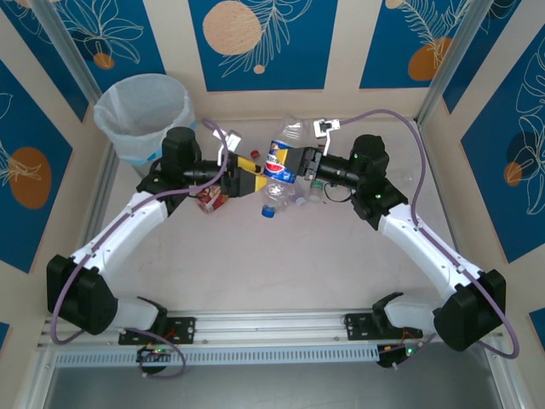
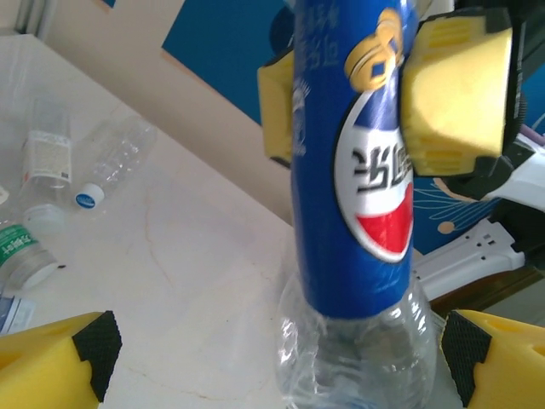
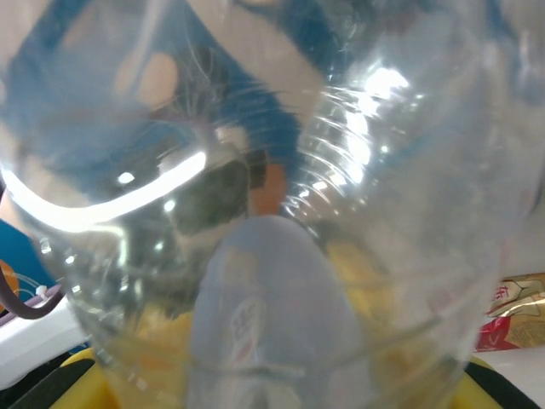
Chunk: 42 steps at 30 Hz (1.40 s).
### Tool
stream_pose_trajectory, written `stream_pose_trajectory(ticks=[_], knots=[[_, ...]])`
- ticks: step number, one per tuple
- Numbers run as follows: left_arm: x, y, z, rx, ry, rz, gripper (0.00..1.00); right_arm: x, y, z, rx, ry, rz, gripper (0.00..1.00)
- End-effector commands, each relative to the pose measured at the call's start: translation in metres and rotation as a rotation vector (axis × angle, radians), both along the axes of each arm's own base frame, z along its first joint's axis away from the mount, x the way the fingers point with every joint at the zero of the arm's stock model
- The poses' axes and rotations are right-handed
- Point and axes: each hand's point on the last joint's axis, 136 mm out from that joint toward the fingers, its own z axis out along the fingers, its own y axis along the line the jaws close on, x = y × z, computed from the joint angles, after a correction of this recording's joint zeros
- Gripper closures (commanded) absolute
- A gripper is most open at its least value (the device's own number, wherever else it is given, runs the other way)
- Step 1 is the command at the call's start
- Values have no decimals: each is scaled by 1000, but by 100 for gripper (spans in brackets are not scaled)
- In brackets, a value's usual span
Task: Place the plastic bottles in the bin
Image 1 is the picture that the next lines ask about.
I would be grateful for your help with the plastic bottle with blue label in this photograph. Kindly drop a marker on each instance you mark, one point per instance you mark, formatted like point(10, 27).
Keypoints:
point(277, 164)

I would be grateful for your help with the small bottle with green print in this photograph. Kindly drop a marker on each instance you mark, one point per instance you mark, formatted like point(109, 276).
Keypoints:
point(316, 186)

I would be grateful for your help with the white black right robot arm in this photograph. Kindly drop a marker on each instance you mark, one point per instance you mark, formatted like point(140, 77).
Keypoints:
point(426, 251)

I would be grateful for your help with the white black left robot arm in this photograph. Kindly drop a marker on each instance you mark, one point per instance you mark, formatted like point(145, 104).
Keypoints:
point(119, 230)

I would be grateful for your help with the white bin with plastic liner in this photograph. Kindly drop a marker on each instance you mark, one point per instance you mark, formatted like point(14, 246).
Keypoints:
point(127, 140)

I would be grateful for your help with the clear bottle with blue cap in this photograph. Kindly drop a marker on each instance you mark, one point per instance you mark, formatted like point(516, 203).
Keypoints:
point(277, 194)

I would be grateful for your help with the small clear bottle purple label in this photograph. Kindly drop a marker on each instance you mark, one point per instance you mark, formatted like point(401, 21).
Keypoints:
point(299, 197)

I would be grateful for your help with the red white drink carton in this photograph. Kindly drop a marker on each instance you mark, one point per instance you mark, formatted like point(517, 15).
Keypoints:
point(210, 202)

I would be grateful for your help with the black electronics board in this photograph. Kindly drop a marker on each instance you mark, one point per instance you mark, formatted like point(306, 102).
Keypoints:
point(394, 355)
point(153, 354)

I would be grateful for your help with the aluminium side rail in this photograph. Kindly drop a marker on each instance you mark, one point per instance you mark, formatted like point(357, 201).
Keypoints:
point(102, 196)
point(448, 213)

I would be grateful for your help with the aluminium frame post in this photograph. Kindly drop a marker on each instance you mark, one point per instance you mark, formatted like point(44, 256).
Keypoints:
point(70, 51)
point(447, 55)

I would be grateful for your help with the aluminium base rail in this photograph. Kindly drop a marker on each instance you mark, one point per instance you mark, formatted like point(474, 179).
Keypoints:
point(272, 328)

